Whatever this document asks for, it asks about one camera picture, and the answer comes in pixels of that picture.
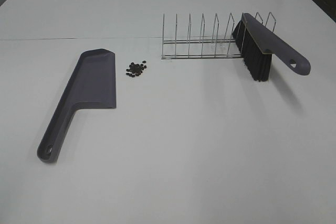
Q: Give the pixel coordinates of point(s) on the pile of coffee beans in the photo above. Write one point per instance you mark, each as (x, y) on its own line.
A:
(136, 69)

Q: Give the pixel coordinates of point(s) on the grey plastic dustpan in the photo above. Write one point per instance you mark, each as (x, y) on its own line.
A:
(92, 85)

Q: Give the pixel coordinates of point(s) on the grey hand brush black bristles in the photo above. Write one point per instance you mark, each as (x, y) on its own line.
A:
(256, 44)

